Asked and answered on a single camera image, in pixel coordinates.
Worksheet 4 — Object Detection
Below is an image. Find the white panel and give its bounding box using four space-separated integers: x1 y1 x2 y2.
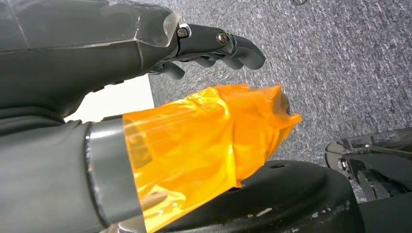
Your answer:
64 74 155 123

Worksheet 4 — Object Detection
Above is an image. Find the black robot leg mechanism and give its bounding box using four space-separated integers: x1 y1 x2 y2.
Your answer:
324 128 412 233

